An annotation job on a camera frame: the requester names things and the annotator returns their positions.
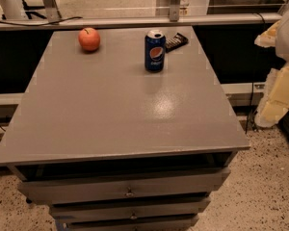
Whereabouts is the grey metal railing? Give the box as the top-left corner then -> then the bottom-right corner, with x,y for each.
0,13 -> 281,31

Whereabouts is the blue pepsi can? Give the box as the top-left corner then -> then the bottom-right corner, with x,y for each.
144,29 -> 166,72

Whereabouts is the white pipe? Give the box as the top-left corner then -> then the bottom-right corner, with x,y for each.
0,0 -> 27,20

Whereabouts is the grey drawer cabinet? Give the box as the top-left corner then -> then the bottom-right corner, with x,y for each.
0,25 -> 251,231

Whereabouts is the black cable on railing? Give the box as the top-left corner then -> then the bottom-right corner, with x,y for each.
0,15 -> 84,27

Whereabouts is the black hanging cable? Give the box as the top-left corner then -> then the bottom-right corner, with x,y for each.
245,13 -> 266,135

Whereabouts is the top grey drawer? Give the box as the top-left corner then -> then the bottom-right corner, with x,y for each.
18,167 -> 230,205

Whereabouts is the bottom grey drawer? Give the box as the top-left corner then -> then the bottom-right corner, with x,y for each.
55,215 -> 198,231

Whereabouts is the middle grey drawer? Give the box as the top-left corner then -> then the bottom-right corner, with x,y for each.
50,196 -> 210,223

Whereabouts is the red apple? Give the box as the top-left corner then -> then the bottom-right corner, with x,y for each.
78,28 -> 100,52

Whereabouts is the grey drawer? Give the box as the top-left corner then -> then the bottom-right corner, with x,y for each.
55,215 -> 198,231
18,167 -> 230,205
50,196 -> 210,223

